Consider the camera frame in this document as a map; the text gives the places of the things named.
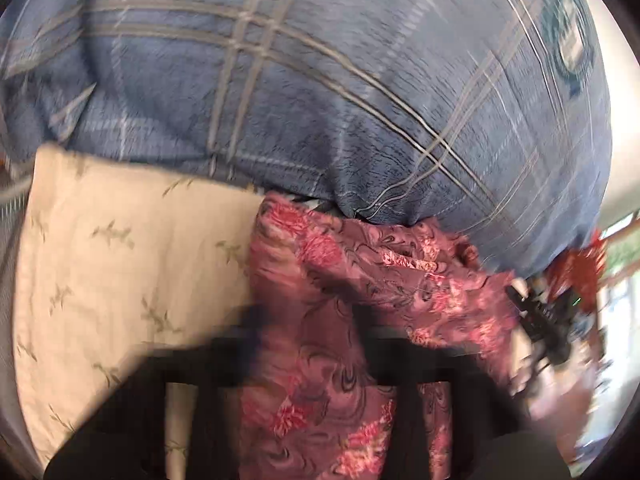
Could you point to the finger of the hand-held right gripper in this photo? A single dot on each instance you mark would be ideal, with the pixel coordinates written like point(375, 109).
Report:
point(527, 310)

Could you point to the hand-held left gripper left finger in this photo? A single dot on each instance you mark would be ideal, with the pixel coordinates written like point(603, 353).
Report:
point(250, 332)

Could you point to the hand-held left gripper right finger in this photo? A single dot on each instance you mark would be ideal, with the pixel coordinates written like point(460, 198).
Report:
point(372, 340)

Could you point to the cream floral pillow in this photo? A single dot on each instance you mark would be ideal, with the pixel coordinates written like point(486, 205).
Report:
point(125, 260)

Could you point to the red plastic bag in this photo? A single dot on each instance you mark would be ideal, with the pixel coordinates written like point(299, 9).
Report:
point(582, 265)

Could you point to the blue plaid quilt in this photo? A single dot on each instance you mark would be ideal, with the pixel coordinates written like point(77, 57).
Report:
point(300, 85)

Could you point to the pink floral shirt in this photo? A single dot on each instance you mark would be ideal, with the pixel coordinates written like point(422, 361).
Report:
point(325, 285)

